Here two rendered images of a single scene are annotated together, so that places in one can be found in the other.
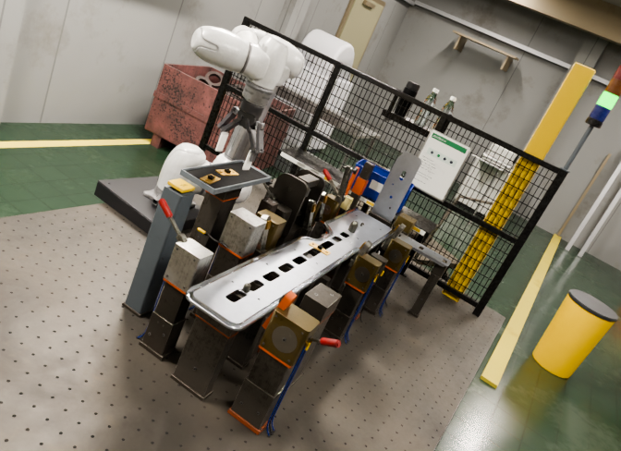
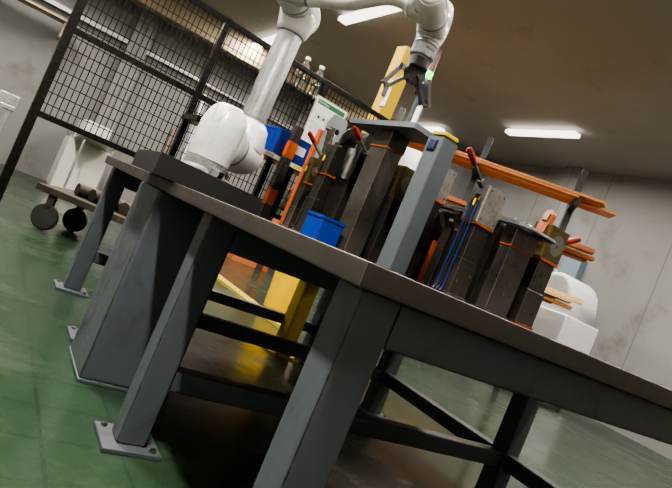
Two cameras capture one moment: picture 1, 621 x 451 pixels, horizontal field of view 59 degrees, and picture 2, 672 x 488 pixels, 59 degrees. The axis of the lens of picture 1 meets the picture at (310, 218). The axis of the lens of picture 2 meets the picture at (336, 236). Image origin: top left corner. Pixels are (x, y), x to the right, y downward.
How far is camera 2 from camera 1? 231 cm
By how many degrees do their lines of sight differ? 56
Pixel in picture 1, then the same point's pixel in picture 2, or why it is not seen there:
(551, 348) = (286, 295)
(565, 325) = not seen: hidden behind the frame
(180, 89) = not seen: outside the picture
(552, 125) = (395, 93)
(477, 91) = (25, 59)
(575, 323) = not seen: hidden behind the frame
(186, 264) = (497, 204)
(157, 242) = (431, 195)
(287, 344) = (558, 249)
